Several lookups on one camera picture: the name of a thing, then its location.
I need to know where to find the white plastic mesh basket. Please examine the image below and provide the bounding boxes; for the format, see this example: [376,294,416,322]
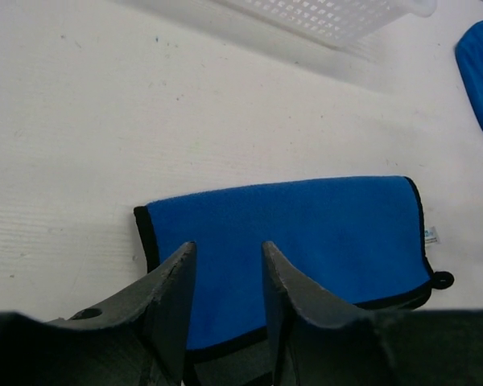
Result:
[216,0,438,48]

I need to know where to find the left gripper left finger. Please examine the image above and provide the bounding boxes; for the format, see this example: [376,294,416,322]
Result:
[47,242,196,385]

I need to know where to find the crumpled blue towel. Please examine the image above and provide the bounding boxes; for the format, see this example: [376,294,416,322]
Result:
[454,20,483,132]

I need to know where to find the blue towel with black trim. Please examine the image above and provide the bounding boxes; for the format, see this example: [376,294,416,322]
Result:
[133,175,455,386]

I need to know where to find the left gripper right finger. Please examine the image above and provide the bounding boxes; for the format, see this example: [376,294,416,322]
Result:
[262,242,386,385]

